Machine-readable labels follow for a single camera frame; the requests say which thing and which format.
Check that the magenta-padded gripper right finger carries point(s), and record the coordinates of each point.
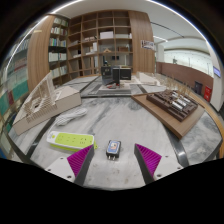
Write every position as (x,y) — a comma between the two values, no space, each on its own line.
(150,160)

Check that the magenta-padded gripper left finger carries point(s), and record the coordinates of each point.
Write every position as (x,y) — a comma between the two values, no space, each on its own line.
(80,160)

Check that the grey charger block blue label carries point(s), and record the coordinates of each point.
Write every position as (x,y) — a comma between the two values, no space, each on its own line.
(113,148)

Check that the white and green power strip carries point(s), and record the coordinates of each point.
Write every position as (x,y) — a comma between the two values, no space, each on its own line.
(71,140)

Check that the brown building model wooden board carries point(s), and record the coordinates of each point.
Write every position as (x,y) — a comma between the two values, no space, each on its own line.
(166,116)

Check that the beige slatted building model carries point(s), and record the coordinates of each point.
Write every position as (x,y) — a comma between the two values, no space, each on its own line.
(66,98)

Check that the white building model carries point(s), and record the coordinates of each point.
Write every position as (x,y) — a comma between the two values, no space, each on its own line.
(146,78)

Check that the black box model grey base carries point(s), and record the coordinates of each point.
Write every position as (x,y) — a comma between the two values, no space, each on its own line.
(115,73)

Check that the book-filled glass shelf unit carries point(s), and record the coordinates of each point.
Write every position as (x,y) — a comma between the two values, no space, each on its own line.
(15,86)

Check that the wooden shelf unit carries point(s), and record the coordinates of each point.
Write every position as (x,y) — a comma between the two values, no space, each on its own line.
(106,43)

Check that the blue wall screen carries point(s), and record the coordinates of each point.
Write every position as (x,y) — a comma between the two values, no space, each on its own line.
(217,71)

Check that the wall poster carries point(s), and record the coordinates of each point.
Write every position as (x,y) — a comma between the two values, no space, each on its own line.
(147,45)

